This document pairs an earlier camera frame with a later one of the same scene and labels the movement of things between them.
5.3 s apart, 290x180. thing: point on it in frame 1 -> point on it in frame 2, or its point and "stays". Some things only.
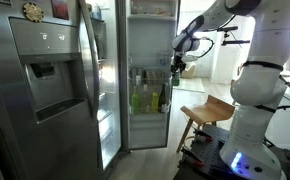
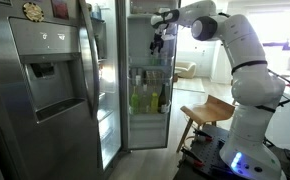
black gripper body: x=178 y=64 -> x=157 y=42
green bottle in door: x=135 y=103 stays
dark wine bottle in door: x=162 y=101 stays
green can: x=175 y=79 -> x=154 y=60
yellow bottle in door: x=154 y=103 stays
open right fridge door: x=151 y=35 stays
